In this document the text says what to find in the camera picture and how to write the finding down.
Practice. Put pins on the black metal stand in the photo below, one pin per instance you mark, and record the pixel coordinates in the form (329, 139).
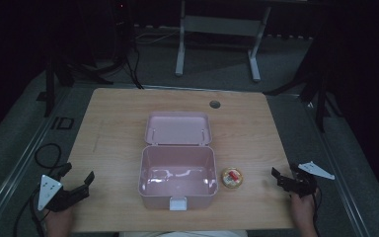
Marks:
(50, 85)

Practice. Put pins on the person's right hand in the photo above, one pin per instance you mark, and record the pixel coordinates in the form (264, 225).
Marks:
(304, 214)

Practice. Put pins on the small round yellow container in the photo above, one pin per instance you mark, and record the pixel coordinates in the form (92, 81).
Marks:
(232, 177)

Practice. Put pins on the person's left hand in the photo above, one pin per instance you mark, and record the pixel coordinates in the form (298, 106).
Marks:
(59, 223)

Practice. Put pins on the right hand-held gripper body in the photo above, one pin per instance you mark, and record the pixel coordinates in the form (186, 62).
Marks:
(304, 184)

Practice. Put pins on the round grey table grommet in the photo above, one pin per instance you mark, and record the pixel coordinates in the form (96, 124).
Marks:
(214, 104)

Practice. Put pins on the white metal desk frame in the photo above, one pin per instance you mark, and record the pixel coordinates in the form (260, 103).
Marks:
(223, 25)

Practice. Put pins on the black tripod stand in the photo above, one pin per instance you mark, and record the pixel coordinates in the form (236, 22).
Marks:
(320, 95)

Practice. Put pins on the pink plastic storage box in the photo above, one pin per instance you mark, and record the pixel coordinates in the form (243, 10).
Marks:
(177, 164)

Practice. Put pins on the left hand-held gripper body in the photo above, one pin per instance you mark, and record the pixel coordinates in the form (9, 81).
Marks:
(47, 192)

